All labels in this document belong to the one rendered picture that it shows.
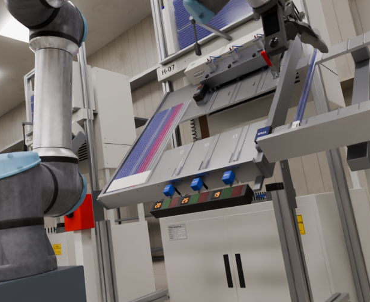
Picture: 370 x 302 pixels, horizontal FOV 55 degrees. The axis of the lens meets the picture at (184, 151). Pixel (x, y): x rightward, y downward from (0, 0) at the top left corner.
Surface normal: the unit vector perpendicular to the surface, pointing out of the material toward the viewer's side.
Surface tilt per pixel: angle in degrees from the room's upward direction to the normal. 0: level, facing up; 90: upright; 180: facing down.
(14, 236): 72
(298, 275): 90
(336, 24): 90
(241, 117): 90
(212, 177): 137
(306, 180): 90
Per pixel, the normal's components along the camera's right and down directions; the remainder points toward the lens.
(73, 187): 0.97, -0.07
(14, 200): 0.51, -0.23
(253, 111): -0.64, -0.04
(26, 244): 0.64, -0.51
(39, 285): 0.75, -0.22
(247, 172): -0.33, 0.68
